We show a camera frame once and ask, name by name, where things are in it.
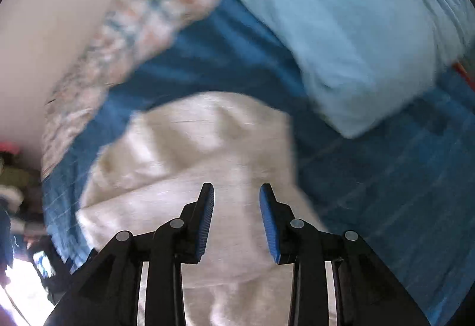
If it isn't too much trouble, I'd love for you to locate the dark clutter beside bed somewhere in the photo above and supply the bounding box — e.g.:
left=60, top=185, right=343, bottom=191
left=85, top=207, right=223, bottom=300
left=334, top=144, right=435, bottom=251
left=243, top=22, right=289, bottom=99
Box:
left=0, top=140, right=99, bottom=306

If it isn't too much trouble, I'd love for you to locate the beige garment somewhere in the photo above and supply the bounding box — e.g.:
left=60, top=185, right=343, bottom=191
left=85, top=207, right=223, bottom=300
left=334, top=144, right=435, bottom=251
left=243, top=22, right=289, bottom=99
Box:
left=76, top=92, right=338, bottom=326

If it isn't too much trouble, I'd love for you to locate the light blue garment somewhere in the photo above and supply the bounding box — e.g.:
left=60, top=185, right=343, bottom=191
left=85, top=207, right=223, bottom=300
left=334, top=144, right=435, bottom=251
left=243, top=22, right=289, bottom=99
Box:
left=161, top=0, right=474, bottom=139

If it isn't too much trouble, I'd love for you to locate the patterned pastel blanket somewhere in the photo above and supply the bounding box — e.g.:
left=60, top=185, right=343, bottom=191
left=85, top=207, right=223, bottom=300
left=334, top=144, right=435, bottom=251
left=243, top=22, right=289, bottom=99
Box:
left=40, top=0, right=227, bottom=180

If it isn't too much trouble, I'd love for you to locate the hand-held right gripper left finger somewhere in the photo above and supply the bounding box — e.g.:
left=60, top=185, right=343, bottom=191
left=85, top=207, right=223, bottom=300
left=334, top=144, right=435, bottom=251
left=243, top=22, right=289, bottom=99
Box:
left=44, top=183, right=215, bottom=326

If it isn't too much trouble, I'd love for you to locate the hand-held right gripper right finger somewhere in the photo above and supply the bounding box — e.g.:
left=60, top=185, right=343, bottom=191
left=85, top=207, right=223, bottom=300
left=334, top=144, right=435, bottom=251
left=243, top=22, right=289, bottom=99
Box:
left=259, top=183, right=431, bottom=326

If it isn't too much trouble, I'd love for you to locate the blue bed sheet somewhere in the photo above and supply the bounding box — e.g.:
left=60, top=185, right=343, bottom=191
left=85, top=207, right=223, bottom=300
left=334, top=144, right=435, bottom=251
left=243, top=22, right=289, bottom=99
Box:
left=41, top=0, right=475, bottom=326

